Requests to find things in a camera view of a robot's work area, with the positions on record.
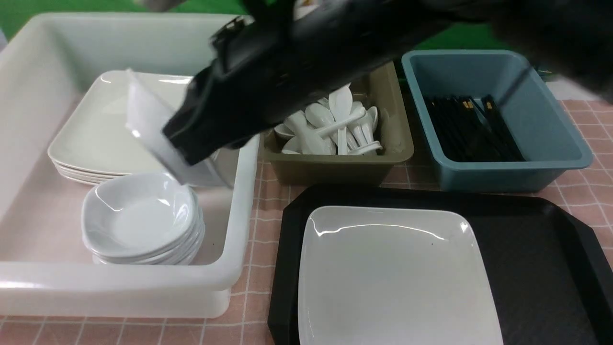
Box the black plastic serving tray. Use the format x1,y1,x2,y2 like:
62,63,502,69
268,184,613,345

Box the lower white bowls stack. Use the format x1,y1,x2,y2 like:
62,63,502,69
92,198,205,265

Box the top stacked white plate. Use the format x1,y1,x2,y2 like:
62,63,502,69
47,70,202,176

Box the large white plastic tub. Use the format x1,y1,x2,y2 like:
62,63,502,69
1,12,259,318

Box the upright white spoon in bin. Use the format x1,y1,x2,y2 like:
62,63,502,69
328,84,353,155

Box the blue plastic bin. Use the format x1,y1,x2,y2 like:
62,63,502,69
401,50,593,193

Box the white square rice plate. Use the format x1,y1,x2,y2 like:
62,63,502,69
297,206,503,345

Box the white ceramic soup spoon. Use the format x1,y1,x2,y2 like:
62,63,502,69
283,111,333,155

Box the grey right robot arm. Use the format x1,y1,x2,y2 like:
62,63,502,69
163,0,613,165

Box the long white spoon in bin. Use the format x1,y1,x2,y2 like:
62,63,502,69
305,104,366,136

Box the green backdrop cloth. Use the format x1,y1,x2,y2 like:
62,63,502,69
0,0,509,49

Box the black chopsticks pile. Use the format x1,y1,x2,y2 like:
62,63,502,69
423,94,526,163

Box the lower white plates stack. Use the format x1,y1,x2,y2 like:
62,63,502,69
49,158,134,185

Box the small white square bowl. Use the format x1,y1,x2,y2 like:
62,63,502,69
125,69,236,189

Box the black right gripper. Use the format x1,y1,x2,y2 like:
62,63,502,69
162,0,451,165

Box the olive green plastic bin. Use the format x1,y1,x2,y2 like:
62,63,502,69
259,63,414,185

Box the pink checked tablecloth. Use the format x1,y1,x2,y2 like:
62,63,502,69
1,100,612,345

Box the top stacked white bowl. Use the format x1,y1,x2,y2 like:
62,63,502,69
81,172,202,259

